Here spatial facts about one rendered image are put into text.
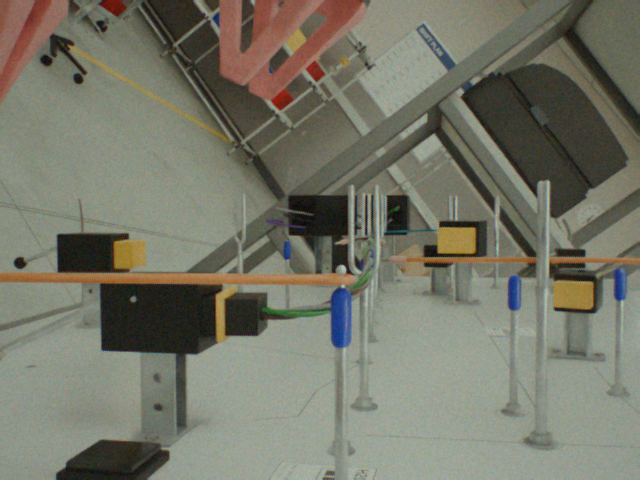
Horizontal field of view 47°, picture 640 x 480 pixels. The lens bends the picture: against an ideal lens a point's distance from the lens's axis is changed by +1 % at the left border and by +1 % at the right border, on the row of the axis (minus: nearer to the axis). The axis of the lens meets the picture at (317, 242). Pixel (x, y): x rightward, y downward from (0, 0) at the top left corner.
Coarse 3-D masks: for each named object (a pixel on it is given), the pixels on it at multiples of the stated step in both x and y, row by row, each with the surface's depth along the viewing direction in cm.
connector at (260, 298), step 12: (204, 300) 40; (228, 300) 39; (240, 300) 39; (252, 300) 39; (264, 300) 41; (204, 312) 40; (228, 312) 39; (240, 312) 39; (252, 312) 39; (264, 312) 40; (204, 324) 40; (216, 324) 40; (228, 324) 39; (240, 324) 39; (252, 324) 39; (264, 324) 41
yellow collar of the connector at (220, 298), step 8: (232, 288) 42; (216, 296) 39; (224, 296) 39; (216, 304) 39; (224, 304) 39; (216, 312) 39; (224, 312) 39; (216, 320) 39; (224, 320) 39; (224, 328) 39; (224, 336) 39
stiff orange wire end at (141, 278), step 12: (0, 276) 28; (12, 276) 28; (24, 276) 28; (36, 276) 28; (48, 276) 28; (60, 276) 28; (72, 276) 28; (84, 276) 28; (96, 276) 28; (108, 276) 28; (120, 276) 28; (132, 276) 28; (144, 276) 28; (156, 276) 28; (168, 276) 28; (180, 276) 27; (192, 276) 27; (204, 276) 27; (216, 276) 27; (228, 276) 27; (240, 276) 27; (252, 276) 27; (264, 276) 27; (276, 276) 27; (288, 276) 27; (300, 276) 27; (312, 276) 27; (324, 276) 27; (336, 276) 27; (348, 276) 27
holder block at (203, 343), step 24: (120, 288) 40; (144, 288) 39; (168, 288) 39; (192, 288) 39; (216, 288) 42; (120, 312) 40; (144, 312) 40; (168, 312) 39; (192, 312) 39; (120, 336) 40; (144, 336) 40; (168, 336) 39; (192, 336) 39; (216, 336) 42
